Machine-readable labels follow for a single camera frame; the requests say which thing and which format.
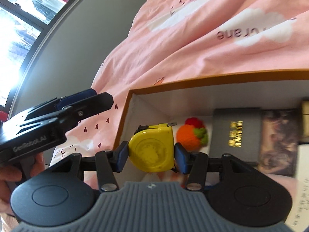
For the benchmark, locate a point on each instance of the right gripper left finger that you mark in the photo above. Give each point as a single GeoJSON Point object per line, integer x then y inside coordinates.
{"type": "Point", "coordinates": [109, 162]}

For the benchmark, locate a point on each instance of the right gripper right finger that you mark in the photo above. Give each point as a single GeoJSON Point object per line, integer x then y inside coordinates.
{"type": "Point", "coordinates": [192, 164]}

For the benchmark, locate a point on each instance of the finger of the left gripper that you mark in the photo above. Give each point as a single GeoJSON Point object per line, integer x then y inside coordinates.
{"type": "Point", "coordinates": [88, 107]}
{"type": "Point", "coordinates": [74, 97]}

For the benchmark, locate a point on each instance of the yellow tape measure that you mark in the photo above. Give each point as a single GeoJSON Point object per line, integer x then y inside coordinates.
{"type": "Point", "coordinates": [151, 148]}

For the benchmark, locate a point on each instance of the small gold box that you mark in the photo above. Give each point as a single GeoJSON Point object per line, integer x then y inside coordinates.
{"type": "Point", "coordinates": [305, 121]}

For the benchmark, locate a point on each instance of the orange knitted fruit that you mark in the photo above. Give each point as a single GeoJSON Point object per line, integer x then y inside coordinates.
{"type": "Point", "coordinates": [192, 135]}

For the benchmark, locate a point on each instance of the dark grey gift box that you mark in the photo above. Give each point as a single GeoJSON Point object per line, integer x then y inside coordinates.
{"type": "Point", "coordinates": [237, 131]}

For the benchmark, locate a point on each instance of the orange cardboard storage box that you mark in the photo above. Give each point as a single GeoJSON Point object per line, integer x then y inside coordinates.
{"type": "Point", "coordinates": [244, 199]}

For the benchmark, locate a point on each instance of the floral printed card box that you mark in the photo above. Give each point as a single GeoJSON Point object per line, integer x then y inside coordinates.
{"type": "Point", "coordinates": [279, 142]}

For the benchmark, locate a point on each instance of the pink patterned bed duvet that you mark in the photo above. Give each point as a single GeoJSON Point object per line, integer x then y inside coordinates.
{"type": "Point", "coordinates": [173, 40]}

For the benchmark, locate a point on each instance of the window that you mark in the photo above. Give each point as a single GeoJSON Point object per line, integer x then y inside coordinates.
{"type": "Point", "coordinates": [24, 24]}

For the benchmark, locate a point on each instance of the white long box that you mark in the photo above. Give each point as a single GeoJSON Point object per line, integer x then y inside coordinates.
{"type": "Point", "coordinates": [298, 216]}

